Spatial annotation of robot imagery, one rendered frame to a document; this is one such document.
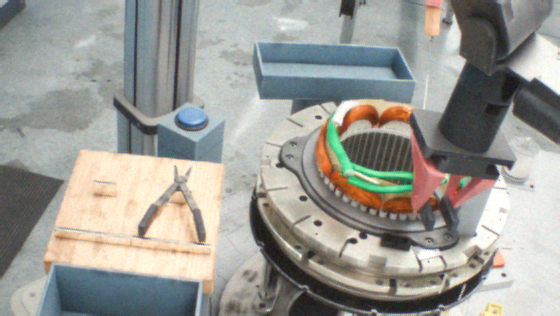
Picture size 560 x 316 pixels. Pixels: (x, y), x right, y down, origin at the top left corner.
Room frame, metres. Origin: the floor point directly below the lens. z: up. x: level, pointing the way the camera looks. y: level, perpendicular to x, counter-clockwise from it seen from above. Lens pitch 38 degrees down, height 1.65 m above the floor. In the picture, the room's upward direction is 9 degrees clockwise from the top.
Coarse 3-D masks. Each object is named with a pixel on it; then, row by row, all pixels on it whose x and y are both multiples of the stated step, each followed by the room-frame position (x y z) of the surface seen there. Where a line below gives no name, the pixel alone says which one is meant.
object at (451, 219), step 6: (444, 198) 0.58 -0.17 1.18; (444, 204) 0.57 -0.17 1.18; (450, 204) 0.57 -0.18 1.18; (444, 210) 0.57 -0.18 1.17; (450, 210) 0.56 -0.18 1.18; (444, 216) 0.56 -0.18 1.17; (450, 216) 0.55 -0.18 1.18; (456, 216) 0.55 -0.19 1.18; (450, 222) 0.55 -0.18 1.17; (456, 222) 0.54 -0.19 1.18; (450, 228) 0.54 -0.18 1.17; (456, 228) 0.54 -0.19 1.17
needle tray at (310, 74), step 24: (264, 48) 1.05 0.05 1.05; (288, 48) 1.06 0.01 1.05; (312, 48) 1.07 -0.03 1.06; (336, 48) 1.07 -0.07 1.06; (360, 48) 1.08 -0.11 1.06; (384, 48) 1.09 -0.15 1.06; (264, 72) 1.02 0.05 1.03; (288, 72) 1.03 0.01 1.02; (312, 72) 1.04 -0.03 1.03; (336, 72) 1.05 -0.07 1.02; (360, 72) 1.06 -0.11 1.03; (384, 72) 1.08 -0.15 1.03; (408, 72) 1.03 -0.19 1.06; (264, 96) 0.94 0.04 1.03; (288, 96) 0.95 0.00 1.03; (312, 96) 0.96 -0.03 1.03; (336, 96) 0.97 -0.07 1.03; (360, 96) 0.98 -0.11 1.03; (384, 96) 0.99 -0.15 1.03; (408, 96) 1.00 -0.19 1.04
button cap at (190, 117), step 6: (186, 108) 0.86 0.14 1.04; (192, 108) 0.86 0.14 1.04; (180, 114) 0.84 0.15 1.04; (186, 114) 0.84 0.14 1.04; (192, 114) 0.84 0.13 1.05; (198, 114) 0.85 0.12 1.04; (204, 114) 0.85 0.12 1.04; (180, 120) 0.83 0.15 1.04; (186, 120) 0.83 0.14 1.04; (192, 120) 0.83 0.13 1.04; (198, 120) 0.83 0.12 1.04; (204, 120) 0.84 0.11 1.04; (186, 126) 0.82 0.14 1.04; (192, 126) 0.83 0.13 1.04; (198, 126) 0.83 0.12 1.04
